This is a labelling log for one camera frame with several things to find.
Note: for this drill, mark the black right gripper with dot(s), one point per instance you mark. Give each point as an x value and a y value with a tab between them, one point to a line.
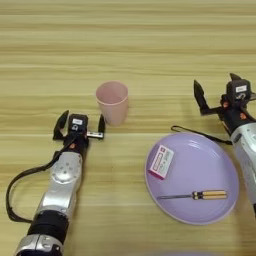
235	117

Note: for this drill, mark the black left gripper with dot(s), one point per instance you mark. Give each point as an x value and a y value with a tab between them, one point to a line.
77	143

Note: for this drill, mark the pink plastic cup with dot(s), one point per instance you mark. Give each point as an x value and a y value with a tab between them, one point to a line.
113	100

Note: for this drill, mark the lilac round plate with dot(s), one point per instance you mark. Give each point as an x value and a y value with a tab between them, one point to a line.
200	166

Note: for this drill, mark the small white pink card box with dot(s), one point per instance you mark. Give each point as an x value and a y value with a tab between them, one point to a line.
161	161

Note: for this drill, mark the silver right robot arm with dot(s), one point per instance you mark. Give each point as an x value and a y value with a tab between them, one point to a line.
246	156

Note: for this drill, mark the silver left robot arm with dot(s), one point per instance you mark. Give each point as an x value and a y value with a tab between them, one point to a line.
61	186

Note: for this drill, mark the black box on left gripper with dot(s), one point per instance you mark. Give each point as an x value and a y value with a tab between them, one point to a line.
78	123

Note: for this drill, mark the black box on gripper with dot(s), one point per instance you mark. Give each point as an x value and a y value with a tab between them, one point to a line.
238	92
78	123

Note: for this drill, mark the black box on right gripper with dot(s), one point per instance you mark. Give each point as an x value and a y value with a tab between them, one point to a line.
238	92

